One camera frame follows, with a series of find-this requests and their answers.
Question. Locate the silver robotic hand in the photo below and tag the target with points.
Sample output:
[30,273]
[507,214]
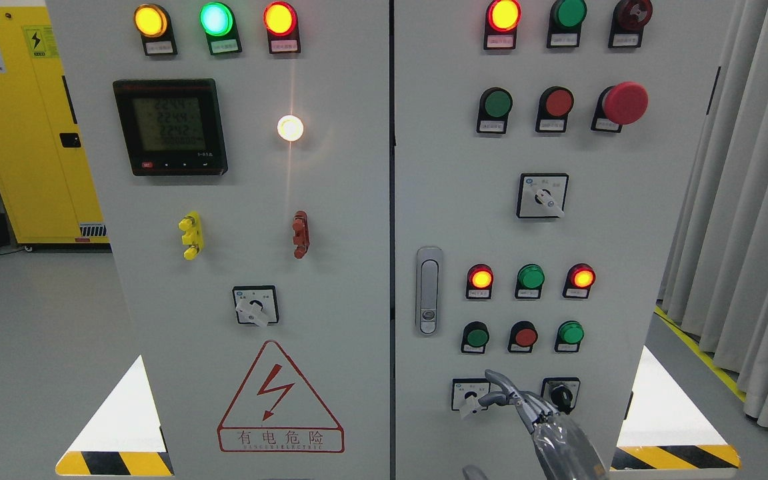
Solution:
[562,448]

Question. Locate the green push button lower right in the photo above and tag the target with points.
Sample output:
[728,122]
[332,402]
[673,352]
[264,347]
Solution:
[570,335]

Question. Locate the red push button lower middle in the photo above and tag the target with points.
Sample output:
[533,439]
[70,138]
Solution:
[522,338]

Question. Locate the green push button lower left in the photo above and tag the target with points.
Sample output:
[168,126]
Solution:
[475,337]

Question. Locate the red push button upper row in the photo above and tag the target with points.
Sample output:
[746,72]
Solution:
[555,104]

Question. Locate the green push button upper row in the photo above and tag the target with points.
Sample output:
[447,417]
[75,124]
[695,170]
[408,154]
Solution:
[493,111]

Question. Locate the red mushroom emergency stop button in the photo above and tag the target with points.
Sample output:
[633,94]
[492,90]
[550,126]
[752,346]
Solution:
[619,105]

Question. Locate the red indicator lamp middle right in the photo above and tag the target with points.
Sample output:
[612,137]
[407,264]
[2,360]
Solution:
[579,281]

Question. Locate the red indicator lamp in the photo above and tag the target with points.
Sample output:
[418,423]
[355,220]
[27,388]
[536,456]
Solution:
[282,28]
[479,285]
[579,281]

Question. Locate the green indicator lamp middle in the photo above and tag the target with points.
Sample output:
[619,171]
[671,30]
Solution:
[529,282]

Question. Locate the green indicator lamp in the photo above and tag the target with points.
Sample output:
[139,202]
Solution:
[529,282]
[220,28]

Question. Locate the red indicator lamp middle left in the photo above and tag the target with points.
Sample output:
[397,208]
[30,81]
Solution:
[479,285]

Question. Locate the grey curtain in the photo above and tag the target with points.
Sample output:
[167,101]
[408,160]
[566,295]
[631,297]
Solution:
[715,285]

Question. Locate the red electric hazard warning sticker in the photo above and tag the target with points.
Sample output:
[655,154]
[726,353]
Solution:
[276,410]

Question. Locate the grey electrical control cabinet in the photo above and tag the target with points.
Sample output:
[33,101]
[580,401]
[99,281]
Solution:
[389,163]

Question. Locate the red terminal connector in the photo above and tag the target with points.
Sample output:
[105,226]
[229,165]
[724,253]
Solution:
[301,234]

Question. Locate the white lit indicator lamp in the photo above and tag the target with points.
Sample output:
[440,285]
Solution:
[290,128]

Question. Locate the yellow terminal connector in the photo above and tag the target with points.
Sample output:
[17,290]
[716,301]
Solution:
[192,236]

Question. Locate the green lamp top right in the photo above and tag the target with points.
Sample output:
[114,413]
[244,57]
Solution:
[565,21]

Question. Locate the red lit lamp top right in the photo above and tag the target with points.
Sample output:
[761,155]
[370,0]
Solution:
[501,23]

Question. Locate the dark red buzzer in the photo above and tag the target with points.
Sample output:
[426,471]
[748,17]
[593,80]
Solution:
[627,23]

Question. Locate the black digital power meter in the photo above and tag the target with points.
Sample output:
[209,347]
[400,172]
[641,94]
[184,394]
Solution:
[172,127]

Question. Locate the red indicator lamp top left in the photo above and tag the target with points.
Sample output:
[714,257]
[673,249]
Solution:
[282,28]

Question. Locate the green indicator lamp top left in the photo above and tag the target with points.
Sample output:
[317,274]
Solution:
[220,28]

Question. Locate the yellow indicator lamp top left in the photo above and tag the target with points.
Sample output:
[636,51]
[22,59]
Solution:
[156,30]

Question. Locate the yellow safety storage cabinet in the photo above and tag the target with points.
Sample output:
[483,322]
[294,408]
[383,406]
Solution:
[47,189]

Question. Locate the black key selector switch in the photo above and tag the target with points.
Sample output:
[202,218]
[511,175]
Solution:
[562,392]

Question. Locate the lower white rotary selector switch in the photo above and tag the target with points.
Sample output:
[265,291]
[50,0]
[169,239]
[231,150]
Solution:
[465,394]

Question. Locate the silver cabinet door handle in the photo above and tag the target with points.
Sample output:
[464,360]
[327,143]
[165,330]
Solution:
[428,261]

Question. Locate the upper right rotary selector switch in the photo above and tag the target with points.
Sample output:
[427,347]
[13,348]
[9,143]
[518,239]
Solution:
[542,196]

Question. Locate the left door rotary selector switch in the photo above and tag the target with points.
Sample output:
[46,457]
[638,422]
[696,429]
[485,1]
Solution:
[256,305]

